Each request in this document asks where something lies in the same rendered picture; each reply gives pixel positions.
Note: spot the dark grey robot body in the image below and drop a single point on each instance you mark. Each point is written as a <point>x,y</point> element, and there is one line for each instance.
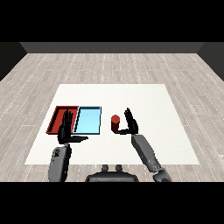
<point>111,175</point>

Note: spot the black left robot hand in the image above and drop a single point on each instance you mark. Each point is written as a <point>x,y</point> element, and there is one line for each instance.
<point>64,131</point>

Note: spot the red can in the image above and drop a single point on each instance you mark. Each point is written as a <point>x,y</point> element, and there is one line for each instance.
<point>115,122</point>

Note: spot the red shallow open box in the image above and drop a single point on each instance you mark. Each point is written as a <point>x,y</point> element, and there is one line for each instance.
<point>57,119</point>

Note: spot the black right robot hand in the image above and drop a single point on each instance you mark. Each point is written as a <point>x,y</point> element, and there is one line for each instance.
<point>131,122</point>

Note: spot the light blue shallow open box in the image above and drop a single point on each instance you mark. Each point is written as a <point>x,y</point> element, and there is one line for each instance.
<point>87,120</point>

